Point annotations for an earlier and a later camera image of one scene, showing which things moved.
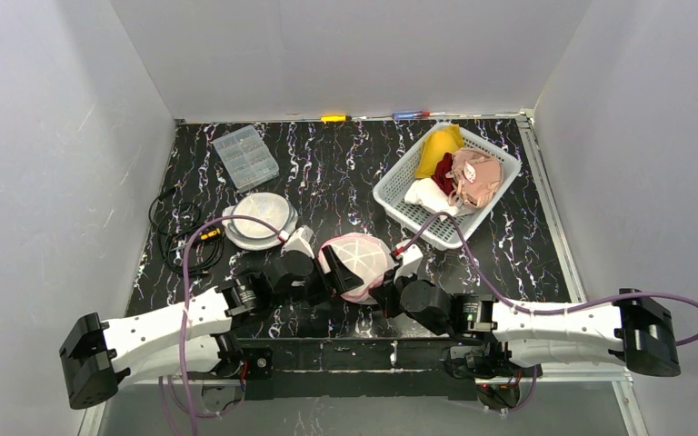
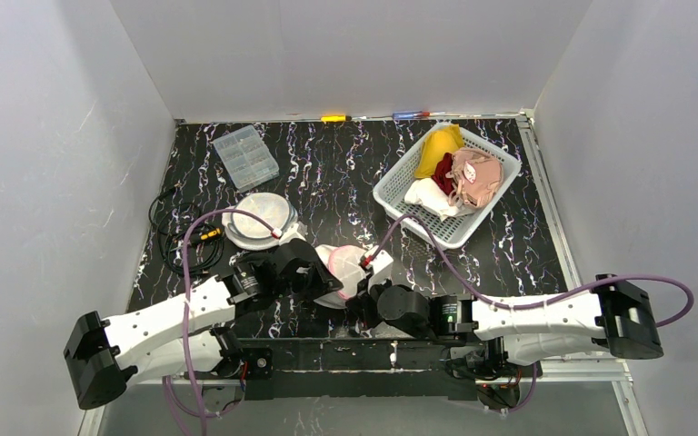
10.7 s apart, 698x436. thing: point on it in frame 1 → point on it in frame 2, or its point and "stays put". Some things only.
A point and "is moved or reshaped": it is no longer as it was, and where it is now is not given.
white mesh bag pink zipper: [365, 256] is moved or reshaped
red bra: [443, 168] stays put
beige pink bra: [475, 178] stays put
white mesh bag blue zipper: [251, 234] stays put
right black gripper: [391, 283] → [360, 301]
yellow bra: [436, 143] stays put
